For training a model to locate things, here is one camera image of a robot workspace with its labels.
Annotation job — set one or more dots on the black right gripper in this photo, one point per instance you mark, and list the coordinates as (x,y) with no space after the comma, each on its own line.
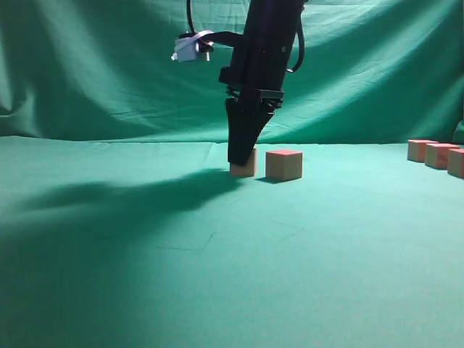
(256,72)

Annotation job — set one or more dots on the pink cube placed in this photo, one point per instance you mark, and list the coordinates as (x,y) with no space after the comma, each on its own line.
(284,164)
(247,170)

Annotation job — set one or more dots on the near pink cube at edge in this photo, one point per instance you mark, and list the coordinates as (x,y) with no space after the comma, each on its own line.
(455,163)

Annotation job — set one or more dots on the far pink cube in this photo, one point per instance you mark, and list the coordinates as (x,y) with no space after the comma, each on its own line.
(416,150)

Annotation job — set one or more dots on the green cloth backdrop and cover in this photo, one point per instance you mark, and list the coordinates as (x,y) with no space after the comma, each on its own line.
(121,225)

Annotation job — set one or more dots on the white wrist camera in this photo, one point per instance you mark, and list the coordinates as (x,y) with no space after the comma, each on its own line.
(190,47)

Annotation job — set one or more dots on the middle pink cube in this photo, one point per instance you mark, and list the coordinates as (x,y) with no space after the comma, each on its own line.
(437,155)

